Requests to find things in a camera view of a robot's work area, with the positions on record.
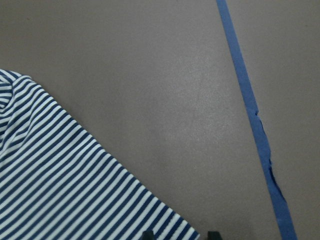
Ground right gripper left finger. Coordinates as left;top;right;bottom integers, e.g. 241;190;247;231
141;230;153;240

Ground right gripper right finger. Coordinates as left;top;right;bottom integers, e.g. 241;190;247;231
207;231;222;240

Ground blue white striped polo shirt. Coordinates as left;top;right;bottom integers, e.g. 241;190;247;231
0;70;200;240

